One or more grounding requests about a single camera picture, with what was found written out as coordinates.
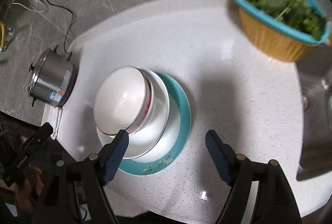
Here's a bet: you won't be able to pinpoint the person's left hand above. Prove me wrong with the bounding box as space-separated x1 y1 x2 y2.
13 167 44 214

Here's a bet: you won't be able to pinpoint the small white bowl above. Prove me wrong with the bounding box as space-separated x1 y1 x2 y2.
93 66 146 135

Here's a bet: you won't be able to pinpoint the green leafy vegetables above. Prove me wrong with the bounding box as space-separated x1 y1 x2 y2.
233 0 328 41

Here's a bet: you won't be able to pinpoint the teal rimmed plate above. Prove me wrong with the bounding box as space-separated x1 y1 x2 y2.
119 72 191 176

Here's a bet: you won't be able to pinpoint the white power cable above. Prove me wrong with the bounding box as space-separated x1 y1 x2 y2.
7 0 50 14

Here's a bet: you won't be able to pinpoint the white cloth towel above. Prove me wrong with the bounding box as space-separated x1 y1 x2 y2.
42 104 62 140

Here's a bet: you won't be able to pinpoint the large white plate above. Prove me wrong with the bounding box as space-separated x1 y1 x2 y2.
97 70 170 160

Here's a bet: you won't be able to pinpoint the teal colander basket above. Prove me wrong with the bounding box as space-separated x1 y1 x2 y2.
227 0 332 46

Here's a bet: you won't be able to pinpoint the stainless steel sink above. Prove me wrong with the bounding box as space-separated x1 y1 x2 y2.
295 58 332 182

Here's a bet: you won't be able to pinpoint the black power cord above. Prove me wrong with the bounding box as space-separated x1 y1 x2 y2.
41 0 78 55

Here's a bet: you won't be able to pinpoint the stainless steel rice cooker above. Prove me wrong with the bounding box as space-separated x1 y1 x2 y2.
28 48 77 107

